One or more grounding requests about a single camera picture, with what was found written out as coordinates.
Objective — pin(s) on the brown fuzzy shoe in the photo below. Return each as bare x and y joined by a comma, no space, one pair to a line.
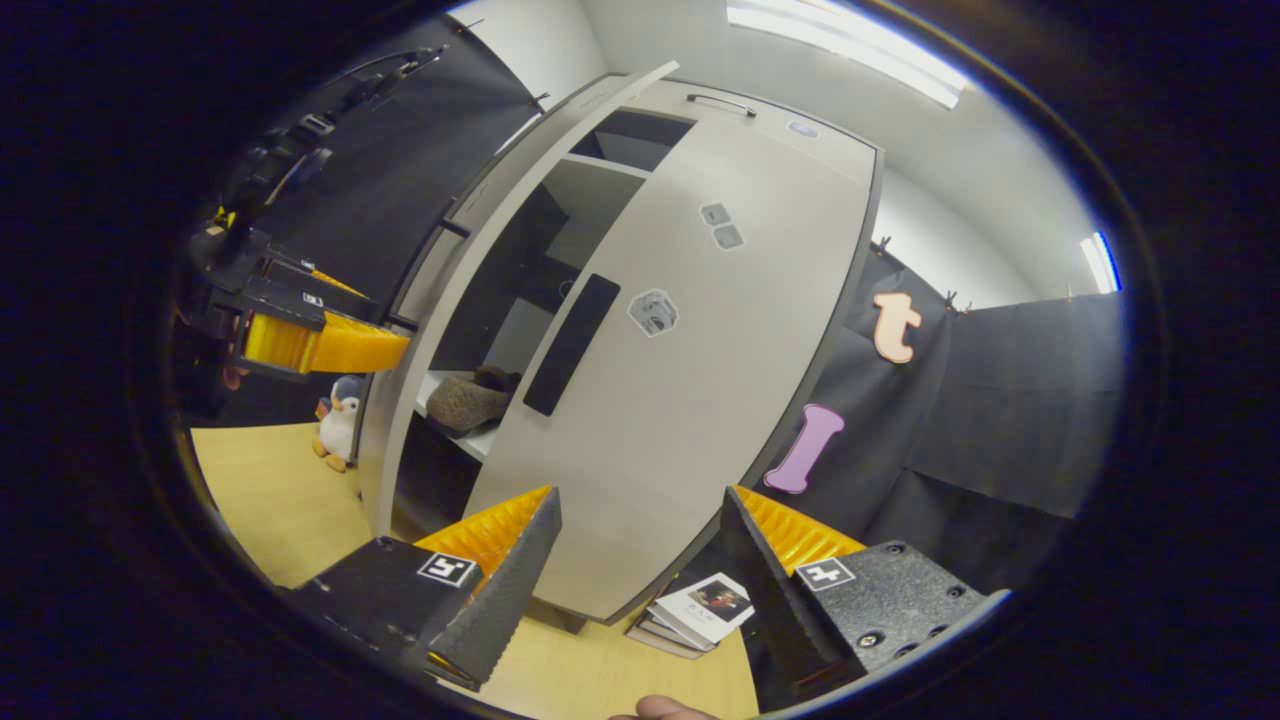
465,405

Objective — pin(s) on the grey cover book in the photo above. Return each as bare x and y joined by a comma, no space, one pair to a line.
655,640

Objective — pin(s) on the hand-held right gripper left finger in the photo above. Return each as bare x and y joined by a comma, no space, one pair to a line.
510,590

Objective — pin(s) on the penguin plush toy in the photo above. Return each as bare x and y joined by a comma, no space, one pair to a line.
340,425

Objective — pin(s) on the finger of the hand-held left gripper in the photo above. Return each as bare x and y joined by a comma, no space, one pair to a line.
300,272
285,298

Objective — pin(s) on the grey shoe cabinet door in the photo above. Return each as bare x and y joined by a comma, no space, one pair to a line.
680,420
385,450

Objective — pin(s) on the white cover book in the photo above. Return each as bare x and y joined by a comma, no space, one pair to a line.
700,610

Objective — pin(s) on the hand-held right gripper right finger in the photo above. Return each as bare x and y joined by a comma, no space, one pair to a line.
770,595

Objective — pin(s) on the ceiling light panel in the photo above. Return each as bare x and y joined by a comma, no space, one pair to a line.
850,55
1100,262

